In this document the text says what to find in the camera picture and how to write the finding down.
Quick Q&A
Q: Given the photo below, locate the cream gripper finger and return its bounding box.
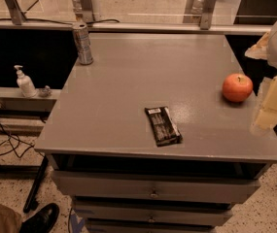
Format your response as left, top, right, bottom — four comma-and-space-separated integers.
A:
250, 75, 277, 135

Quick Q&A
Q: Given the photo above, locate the black rxbar chocolate wrapper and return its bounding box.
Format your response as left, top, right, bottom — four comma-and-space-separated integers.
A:
145, 107, 183, 147

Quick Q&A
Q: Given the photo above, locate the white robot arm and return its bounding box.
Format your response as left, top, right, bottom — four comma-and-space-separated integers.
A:
245, 21, 277, 135

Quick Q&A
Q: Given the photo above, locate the red apple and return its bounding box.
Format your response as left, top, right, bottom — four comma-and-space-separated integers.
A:
222, 74, 253, 103

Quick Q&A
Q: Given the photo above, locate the grey drawer cabinet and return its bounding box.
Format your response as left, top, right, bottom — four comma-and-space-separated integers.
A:
36, 33, 277, 233

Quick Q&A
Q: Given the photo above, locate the silver drink can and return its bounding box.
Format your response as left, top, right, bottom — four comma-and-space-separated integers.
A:
72, 22, 93, 65

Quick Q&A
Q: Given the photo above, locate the small grey metal object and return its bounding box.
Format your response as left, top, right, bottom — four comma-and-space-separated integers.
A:
39, 85, 52, 97

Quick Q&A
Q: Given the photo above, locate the black leaning pole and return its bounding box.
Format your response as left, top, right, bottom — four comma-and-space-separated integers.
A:
23, 157, 49, 214

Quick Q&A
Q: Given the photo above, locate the white pump sanitizer bottle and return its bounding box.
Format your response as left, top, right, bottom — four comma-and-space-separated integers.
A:
14, 65, 37, 98

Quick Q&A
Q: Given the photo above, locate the black leather shoe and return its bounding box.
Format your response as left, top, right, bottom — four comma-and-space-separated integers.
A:
19, 203, 59, 233

